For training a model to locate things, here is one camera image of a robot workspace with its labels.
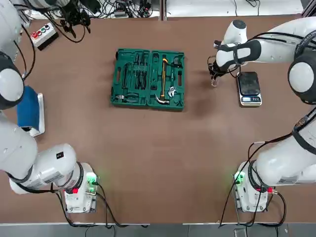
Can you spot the green plastic toolbox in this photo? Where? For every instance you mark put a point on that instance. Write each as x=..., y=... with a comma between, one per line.
x=148, y=79

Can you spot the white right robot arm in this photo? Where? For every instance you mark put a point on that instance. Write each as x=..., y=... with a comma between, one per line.
x=284, y=49

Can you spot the white cloth stand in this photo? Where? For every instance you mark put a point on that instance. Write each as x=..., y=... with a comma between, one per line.
x=40, y=116

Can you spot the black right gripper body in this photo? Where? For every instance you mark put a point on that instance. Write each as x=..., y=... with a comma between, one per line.
x=221, y=67

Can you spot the grey power strip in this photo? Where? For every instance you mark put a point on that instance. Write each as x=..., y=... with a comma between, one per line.
x=121, y=13

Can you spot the blue cloth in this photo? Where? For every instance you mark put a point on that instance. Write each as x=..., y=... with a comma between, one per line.
x=28, y=111

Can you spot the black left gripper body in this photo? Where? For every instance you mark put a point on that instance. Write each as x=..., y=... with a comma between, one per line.
x=74, y=16

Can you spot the aluminium frame post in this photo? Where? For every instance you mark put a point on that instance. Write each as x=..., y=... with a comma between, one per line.
x=163, y=10

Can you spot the silver adjustable wrench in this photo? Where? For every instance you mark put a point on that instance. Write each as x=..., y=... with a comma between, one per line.
x=172, y=91

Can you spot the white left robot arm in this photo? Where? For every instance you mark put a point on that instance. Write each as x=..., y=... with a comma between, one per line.
x=22, y=148

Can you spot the white button control box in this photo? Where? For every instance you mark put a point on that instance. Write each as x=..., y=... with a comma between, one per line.
x=42, y=35

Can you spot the black digital kitchen scale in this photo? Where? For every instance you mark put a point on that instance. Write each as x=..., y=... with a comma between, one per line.
x=249, y=85

